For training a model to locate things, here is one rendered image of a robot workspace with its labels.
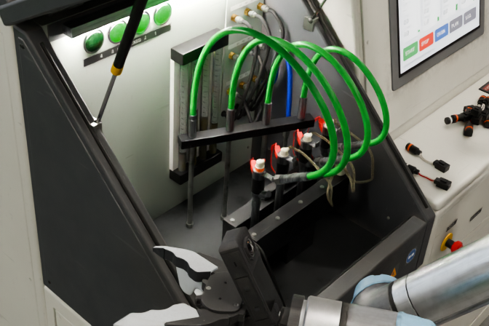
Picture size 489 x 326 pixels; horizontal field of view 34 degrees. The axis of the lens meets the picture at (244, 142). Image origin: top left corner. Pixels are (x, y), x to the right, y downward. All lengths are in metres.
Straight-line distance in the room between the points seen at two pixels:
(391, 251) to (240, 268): 0.94
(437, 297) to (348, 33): 0.95
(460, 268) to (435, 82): 1.24
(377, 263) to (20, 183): 0.78
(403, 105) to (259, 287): 1.25
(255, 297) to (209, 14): 1.01
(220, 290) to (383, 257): 0.88
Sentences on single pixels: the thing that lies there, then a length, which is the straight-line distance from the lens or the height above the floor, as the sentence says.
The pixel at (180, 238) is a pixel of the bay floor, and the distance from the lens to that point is 1.93.
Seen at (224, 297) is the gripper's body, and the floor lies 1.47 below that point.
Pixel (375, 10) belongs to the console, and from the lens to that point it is 1.90.
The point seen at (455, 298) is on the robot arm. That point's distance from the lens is 1.02.
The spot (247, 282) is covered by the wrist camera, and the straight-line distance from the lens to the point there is 0.89.
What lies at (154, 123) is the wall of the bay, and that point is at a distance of 1.81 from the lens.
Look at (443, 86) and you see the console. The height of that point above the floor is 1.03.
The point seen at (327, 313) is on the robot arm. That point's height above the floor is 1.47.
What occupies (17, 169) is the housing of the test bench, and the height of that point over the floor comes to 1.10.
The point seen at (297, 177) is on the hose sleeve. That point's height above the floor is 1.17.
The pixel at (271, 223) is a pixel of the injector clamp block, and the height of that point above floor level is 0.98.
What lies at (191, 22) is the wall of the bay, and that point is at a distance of 1.76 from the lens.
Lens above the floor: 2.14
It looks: 36 degrees down
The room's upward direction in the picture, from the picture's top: 4 degrees clockwise
